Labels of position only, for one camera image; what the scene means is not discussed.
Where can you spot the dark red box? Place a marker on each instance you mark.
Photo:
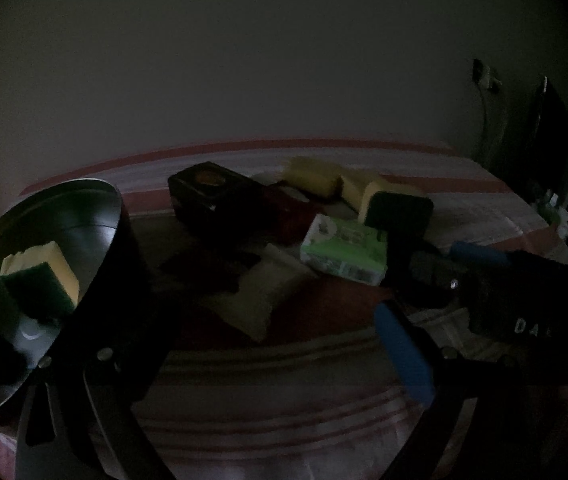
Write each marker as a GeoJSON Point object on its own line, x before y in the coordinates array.
{"type": "Point", "coordinates": [289, 216]}

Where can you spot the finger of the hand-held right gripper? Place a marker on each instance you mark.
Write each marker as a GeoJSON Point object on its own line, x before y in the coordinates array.
{"type": "Point", "coordinates": [478, 253]}
{"type": "Point", "coordinates": [433, 275]}

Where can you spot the black box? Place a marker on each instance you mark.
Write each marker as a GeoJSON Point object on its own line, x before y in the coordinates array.
{"type": "Point", "coordinates": [214, 200]}

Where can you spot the red and white striped cloth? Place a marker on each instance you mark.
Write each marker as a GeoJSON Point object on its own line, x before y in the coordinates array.
{"type": "Point", "coordinates": [264, 385]}

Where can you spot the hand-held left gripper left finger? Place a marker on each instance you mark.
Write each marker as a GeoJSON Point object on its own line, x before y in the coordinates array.
{"type": "Point", "coordinates": [114, 385]}

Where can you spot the white packet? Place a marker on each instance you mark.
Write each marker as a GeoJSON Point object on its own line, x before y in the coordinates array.
{"type": "Point", "coordinates": [259, 295]}

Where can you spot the green tissue pack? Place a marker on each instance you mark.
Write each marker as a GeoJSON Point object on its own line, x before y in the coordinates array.
{"type": "Point", "coordinates": [343, 248]}

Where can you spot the small white objects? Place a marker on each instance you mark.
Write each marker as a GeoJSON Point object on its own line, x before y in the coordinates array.
{"type": "Point", "coordinates": [553, 210]}

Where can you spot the yellow and green sponge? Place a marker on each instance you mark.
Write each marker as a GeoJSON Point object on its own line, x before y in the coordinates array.
{"type": "Point", "coordinates": [49, 267]}
{"type": "Point", "coordinates": [398, 210]}

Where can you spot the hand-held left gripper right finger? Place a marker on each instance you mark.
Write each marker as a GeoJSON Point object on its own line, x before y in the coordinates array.
{"type": "Point", "coordinates": [406, 360]}

